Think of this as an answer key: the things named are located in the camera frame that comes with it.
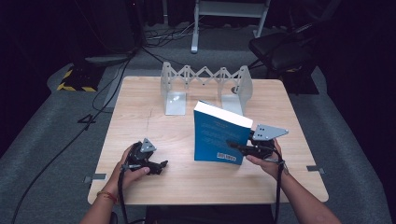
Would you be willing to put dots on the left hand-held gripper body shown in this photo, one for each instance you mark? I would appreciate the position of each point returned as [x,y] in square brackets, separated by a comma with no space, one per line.
[141,154]

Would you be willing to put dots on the black yellow striped base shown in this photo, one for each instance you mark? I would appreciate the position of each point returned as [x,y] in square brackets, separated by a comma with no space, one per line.
[81,79]

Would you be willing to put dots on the person's dark clothing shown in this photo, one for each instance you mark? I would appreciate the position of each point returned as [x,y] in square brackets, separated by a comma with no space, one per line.
[205,215]

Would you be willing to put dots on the white metal stand frame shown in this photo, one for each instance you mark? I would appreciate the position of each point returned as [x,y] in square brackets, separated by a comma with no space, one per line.
[227,11]

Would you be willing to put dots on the grey tape strip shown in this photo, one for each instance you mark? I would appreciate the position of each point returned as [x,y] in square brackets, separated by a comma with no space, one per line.
[95,178]
[316,169]

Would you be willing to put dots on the person's left hand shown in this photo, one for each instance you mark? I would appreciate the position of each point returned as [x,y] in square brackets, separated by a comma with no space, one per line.
[121,179]

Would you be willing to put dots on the black chair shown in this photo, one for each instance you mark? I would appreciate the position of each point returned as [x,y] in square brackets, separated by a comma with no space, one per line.
[280,51]

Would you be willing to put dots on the expandable metal bookend rack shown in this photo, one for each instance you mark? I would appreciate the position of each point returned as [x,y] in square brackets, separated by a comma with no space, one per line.
[186,81]

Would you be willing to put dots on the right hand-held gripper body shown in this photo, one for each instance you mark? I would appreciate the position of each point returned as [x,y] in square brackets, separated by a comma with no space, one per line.
[264,140]

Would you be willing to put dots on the grey stand base plate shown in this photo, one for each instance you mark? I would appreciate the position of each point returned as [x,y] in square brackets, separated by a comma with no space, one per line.
[107,59]

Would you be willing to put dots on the person's right hand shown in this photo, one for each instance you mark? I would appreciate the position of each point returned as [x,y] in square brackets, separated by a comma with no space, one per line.
[269,166]

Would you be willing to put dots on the blue book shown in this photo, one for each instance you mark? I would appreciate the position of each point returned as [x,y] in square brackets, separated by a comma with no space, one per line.
[218,140]

